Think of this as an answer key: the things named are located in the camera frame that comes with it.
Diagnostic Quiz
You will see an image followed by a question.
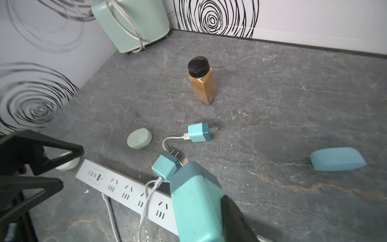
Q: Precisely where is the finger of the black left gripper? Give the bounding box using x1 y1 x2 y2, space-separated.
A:
1 176 64 228
1 130 84 175

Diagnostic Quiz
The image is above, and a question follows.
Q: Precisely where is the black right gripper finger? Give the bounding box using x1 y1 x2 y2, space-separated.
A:
221 195 260 242

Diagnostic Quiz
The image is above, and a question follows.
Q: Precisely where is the teal charger with black cable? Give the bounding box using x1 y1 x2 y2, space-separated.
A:
170 161 225 242

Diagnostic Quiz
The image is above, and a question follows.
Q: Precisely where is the white power strip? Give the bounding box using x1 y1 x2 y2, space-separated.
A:
76 159 178 235

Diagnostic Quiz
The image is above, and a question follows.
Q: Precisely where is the white round earbud case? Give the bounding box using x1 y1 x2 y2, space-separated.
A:
56 157 80 171

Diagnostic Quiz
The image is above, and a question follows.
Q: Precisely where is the pale green round earbud case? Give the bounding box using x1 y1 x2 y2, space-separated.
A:
127 128 152 150

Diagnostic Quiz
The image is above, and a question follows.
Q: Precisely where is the light blue earbud case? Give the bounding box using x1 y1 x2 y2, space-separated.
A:
310 147 367 172

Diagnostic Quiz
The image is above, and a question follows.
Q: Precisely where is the brown spice bottle black lid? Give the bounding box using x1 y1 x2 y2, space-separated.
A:
187 56 217 105

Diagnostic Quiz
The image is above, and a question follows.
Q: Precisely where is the mint green toaster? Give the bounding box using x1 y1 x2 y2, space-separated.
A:
91 0 170 53

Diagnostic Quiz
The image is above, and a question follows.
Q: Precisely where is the white coiled charging cable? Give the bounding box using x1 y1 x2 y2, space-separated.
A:
136 135 188 242

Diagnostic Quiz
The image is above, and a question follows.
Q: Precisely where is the teal charger with white cable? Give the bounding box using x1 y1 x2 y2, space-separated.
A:
183 123 218 143

